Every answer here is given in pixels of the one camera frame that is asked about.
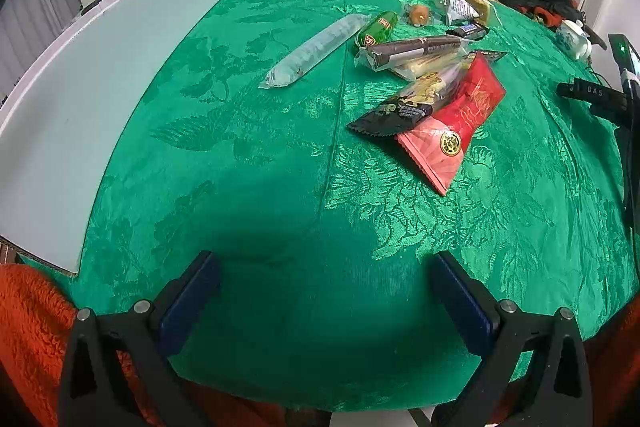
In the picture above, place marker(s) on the red snack packet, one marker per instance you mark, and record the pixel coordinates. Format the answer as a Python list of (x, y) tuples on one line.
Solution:
[(460, 127)]

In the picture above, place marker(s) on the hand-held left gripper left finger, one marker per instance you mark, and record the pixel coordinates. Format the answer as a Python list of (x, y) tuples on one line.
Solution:
[(192, 302)]

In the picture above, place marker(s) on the green sausage packet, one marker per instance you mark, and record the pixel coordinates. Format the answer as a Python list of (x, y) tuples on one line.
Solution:
[(377, 28)]

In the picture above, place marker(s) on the black and gold snack packet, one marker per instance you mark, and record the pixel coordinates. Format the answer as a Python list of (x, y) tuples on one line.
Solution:
[(400, 112)]

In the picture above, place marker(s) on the orange pastry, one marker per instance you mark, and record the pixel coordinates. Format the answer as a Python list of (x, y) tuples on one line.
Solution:
[(419, 13)]

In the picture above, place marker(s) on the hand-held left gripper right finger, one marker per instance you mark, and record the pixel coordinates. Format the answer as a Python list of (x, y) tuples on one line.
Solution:
[(460, 302)]

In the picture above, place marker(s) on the white and blue teapot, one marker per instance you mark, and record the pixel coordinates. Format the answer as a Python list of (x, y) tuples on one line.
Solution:
[(572, 42)]

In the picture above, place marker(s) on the clear long tube packet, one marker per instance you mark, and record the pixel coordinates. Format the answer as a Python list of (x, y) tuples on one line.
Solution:
[(315, 49)]

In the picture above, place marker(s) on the white flat board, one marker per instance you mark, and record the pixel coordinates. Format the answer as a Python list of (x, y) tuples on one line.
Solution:
[(100, 82)]

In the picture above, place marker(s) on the white triangular packet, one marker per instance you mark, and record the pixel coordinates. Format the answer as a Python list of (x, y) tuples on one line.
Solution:
[(460, 7)]

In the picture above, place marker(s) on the grey curtain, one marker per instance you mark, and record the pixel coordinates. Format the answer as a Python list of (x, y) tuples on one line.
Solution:
[(30, 22)]

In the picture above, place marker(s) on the bread loaf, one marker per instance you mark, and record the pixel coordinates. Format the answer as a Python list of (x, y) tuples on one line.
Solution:
[(485, 7)]

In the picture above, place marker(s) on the yellow cake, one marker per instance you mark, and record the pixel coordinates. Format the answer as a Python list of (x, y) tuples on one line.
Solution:
[(425, 67)]

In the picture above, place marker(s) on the red fuzzy blanket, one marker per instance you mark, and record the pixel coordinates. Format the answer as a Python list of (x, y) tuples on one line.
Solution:
[(30, 332)]

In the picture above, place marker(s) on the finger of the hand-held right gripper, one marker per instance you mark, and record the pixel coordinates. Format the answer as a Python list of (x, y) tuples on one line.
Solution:
[(610, 109), (592, 91)]

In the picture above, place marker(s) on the dark chocolate bar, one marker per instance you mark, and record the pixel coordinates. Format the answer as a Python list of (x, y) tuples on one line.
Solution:
[(467, 30)]

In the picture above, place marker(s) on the brown long snack packet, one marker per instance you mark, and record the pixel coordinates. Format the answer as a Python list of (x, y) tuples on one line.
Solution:
[(410, 49)]

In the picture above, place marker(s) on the green patterned tablecloth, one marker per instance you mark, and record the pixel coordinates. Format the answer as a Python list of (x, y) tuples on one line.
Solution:
[(250, 157)]

